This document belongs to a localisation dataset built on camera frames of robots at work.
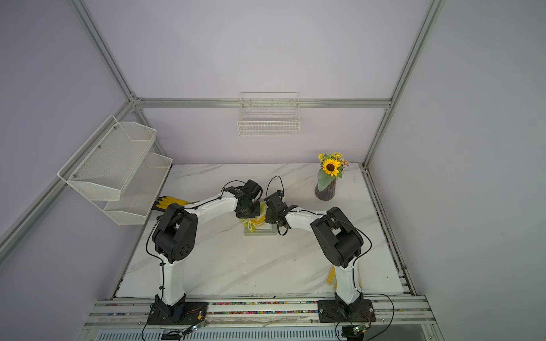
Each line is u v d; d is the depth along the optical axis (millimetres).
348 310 642
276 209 766
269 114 951
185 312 710
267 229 931
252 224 905
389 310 745
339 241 513
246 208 815
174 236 521
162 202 1012
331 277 819
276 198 783
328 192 1014
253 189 787
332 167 859
